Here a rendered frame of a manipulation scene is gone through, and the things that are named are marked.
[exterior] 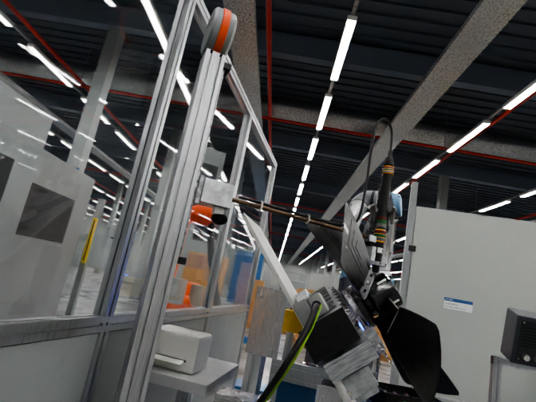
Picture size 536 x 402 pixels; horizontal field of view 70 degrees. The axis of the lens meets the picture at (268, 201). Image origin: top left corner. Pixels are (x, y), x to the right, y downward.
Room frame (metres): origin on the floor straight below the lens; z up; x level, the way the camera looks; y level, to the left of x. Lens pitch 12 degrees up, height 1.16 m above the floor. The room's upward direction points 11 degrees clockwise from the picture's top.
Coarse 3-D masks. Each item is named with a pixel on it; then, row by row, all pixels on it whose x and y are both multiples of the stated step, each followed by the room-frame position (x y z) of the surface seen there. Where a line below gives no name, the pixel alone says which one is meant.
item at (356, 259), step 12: (348, 216) 1.04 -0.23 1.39; (348, 228) 1.03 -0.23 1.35; (348, 240) 1.02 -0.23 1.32; (360, 240) 1.10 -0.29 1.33; (348, 252) 1.02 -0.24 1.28; (360, 252) 1.09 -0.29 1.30; (348, 264) 1.02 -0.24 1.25; (360, 264) 1.10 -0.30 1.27; (348, 276) 1.04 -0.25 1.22; (360, 276) 1.12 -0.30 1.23; (360, 288) 1.14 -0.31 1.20
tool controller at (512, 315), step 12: (516, 312) 1.54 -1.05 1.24; (528, 312) 1.56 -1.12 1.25; (516, 324) 1.51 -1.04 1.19; (528, 324) 1.49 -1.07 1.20; (504, 336) 1.61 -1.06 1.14; (516, 336) 1.52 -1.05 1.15; (528, 336) 1.50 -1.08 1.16; (504, 348) 1.60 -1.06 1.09; (516, 348) 1.53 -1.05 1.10; (528, 348) 1.51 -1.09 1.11; (516, 360) 1.53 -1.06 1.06; (528, 360) 1.50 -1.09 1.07
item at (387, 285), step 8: (376, 280) 1.21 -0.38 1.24; (352, 288) 1.23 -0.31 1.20; (376, 288) 1.20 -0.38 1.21; (384, 288) 1.19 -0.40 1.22; (392, 288) 1.18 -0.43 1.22; (352, 296) 1.21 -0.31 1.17; (360, 296) 1.22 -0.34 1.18; (368, 296) 1.21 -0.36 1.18; (376, 296) 1.19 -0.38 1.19; (384, 296) 1.19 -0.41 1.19; (392, 296) 1.18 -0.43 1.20; (400, 296) 1.19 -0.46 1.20; (360, 304) 1.19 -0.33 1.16; (368, 304) 1.21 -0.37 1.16; (376, 304) 1.19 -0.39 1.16; (400, 304) 1.20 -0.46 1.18; (368, 312) 1.19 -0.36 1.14; (376, 312) 1.22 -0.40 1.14; (368, 320) 1.19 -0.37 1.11
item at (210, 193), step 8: (200, 176) 1.06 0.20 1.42; (200, 184) 1.06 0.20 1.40; (208, 184) 1.06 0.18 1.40; (216, 184) 1.07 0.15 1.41; (224, 184) 1.08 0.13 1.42; (200, 192) 1.07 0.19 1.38; (208, 192) 1.06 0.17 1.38; (216, 192) 1.07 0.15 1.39; (224, 192) 1.08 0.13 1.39; (232, 192) 1.09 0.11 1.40; (200, 200) 1.06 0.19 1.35; (208, 200) 1.06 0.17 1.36; (216, 200) 1.07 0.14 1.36; (224, 200) 1.08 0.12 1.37; (224, 208) 1.11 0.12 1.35
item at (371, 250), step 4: (368, 236) 1.31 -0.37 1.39; (372, 236) 1.31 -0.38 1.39; (364, 240) 1.33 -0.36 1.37; (368, 240) 1.31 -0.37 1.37; (372, 240) 1.31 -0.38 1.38; (368, 244) 1.31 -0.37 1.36; (372, 244) 1.31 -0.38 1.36; (376, 244) 1.31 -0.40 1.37; (368, 248) 1.33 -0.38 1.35; (372, 248) 1.31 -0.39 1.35; (368, 252) 1.33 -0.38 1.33; (372, 252) 1.32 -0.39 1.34; (372, 256) 1.32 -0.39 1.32; (372, 260) 1.32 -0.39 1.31; (372, 264) 1.32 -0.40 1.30; (376, 264) 1.31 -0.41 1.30; (380, 264) 1.31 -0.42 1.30; (384, 264) 1.31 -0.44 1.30
